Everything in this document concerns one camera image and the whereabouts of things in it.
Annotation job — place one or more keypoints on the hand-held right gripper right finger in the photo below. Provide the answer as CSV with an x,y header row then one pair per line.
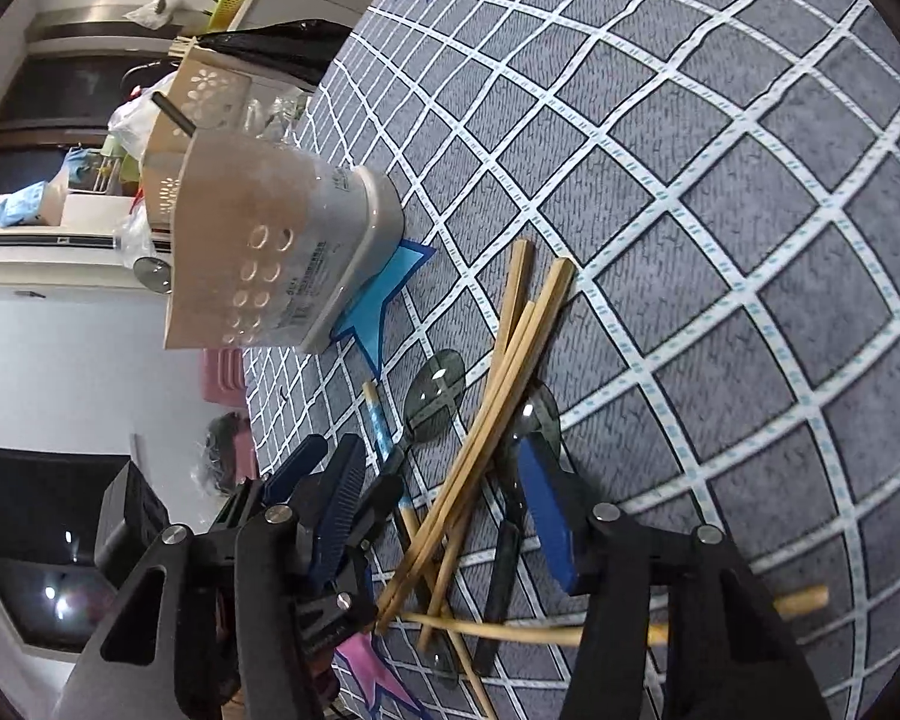
x,y
544,510

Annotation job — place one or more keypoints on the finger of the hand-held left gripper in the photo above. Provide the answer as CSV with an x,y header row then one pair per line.
x,y
330,626
296,469

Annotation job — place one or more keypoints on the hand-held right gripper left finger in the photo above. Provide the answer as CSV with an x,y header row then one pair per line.
x,y
337,510

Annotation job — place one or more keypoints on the blue patterned wooden chopstick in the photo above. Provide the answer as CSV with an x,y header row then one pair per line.
x,y
379,420

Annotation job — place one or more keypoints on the beige plastic utensil holder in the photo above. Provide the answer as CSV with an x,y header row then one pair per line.
x,y
270,240

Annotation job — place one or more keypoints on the pale bamboo chopstick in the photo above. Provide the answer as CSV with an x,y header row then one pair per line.
x,y
802,603

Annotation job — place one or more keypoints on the pink star marker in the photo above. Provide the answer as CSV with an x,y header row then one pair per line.
x,y
371,671

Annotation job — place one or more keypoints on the black television screen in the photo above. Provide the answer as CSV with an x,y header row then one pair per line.
x,y
22,510

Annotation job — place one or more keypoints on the pink plastic stool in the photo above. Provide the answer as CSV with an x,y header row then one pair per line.
x,y
225,379

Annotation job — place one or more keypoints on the blue star marker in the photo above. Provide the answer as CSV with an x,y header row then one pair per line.
x,y
386,292

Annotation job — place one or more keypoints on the metal spoon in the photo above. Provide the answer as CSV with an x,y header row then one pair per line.
x,y
154,274

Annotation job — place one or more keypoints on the grey checked tablecloth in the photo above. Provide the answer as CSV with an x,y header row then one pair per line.
x,y
720,240

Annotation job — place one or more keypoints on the blue cloth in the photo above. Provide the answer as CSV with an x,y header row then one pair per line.
x,y
19,206

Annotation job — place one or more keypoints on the clear glass cup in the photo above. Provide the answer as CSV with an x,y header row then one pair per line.
x,y
270,120

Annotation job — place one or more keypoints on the white plastic bag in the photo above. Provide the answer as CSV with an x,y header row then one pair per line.
x,y
139,120

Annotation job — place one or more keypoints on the black plastic bag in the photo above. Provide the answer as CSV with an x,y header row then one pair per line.
x,y
285,49

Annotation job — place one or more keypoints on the green plastic basket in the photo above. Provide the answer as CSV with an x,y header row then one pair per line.
x,y
229,6

